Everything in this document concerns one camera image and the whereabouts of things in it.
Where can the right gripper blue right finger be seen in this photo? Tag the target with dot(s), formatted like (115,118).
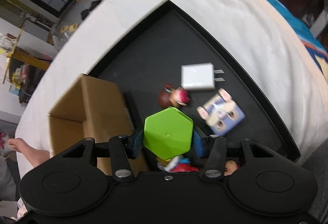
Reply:
(200,143)

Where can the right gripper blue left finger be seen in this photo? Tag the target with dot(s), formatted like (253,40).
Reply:
(135,143)

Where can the red spider figure toy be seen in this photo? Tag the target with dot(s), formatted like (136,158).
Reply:
(176,164)

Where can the green hexagonal container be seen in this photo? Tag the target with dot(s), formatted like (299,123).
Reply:
(168,133)

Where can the purple rabbit cube toy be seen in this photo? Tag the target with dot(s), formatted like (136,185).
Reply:
(221,113)

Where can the brown-haired doll figurine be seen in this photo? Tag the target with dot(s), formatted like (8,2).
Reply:
(173,97)

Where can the brown cardboard box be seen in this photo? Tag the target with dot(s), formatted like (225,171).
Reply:
(89,108)

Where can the white USB wall charger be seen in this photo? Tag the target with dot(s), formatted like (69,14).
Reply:
(200,77)

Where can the black rectangular tray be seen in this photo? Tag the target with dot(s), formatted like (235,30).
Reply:
(168,49)

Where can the person's bare left foot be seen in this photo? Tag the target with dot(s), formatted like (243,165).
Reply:
(34,156)

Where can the white bed blanket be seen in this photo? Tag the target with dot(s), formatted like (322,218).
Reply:
(253,31)

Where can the yellow slipper pair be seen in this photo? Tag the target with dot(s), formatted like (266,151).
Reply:
(69,28)

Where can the yellow round side table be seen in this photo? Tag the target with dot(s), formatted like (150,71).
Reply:
(21,56)

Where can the black slipper pair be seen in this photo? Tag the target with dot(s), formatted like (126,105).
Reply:
(86,12)

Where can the blue patterned bed sheet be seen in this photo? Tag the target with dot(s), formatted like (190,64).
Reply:
(313,46)

